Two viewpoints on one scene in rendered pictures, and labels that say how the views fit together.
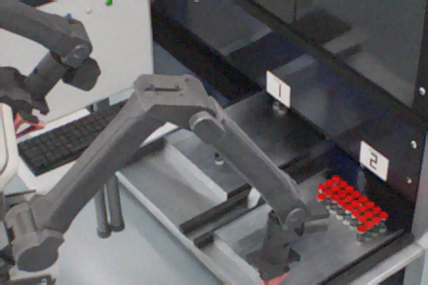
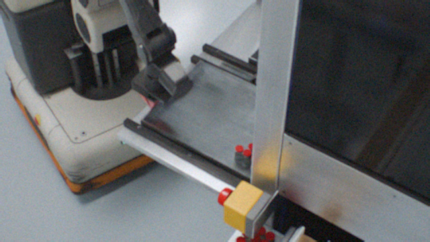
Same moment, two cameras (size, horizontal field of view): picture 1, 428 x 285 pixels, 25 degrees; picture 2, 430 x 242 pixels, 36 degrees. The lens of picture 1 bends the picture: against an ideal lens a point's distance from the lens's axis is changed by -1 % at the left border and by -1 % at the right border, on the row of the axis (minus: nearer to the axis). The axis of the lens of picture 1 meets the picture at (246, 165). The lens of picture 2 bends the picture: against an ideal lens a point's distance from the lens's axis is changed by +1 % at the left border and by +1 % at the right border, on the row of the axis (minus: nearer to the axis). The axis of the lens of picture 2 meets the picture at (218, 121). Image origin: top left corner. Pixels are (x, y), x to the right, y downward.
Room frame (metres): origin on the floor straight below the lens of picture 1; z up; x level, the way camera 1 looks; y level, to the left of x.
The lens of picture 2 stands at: (1.23, -1.16, 2.12)
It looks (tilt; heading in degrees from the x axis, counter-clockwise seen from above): 49 degrees down; 73
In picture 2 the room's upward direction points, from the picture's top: straight up
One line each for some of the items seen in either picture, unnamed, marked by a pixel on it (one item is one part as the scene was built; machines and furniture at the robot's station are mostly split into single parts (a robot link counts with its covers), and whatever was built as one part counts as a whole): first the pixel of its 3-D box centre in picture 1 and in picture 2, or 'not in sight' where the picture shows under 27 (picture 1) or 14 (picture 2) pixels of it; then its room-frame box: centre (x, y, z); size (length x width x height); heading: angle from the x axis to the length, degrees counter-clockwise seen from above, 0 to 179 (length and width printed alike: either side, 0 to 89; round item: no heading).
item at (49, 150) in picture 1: (91, 131); not in sight; (2.03, 0.42, 0.82); 0.40 x 0.14 x 0.02; 125
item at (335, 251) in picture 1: (308, 235); (226, 120); (1.57, -0.14, 0.90); 0.34 x 0.26 x 0.04; 129
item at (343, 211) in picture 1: (344, 212); (264, 137); (1.64, -0.22, 0.90); 0.18 x 0.02 x 0.05; 39
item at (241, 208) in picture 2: not in sight; (246, 208); (1.51, -0.46, 0.99); 0.08 x 0.07 x 0.07; 128
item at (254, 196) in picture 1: (238, 204); (241, 67); (1.66, 0.02, 0.91); 0.14 x 0.03 x 0.06; 128
